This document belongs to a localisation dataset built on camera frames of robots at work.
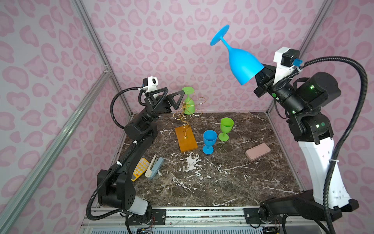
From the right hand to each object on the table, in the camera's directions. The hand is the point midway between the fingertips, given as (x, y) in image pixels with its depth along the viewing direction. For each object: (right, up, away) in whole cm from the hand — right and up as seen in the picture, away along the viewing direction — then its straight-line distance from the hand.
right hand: (252, 65), depth 46 cm
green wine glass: (+3, -19, +47) cm, 51 cm away
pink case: (+23, -36, +49) cm, 65 cm away
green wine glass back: (-21, -5, +46) cm, 51 cm away
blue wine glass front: (-8, -27, +43) cm, 51 cm away
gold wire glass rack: (-26, -13, +40) cm, 49 cm away
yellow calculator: (-50, -45, +43) cm, 80 cm away
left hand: (-24, -11, +1) cm, 26 cm away
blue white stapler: (-42, -44, +42) cm, 74 cm away
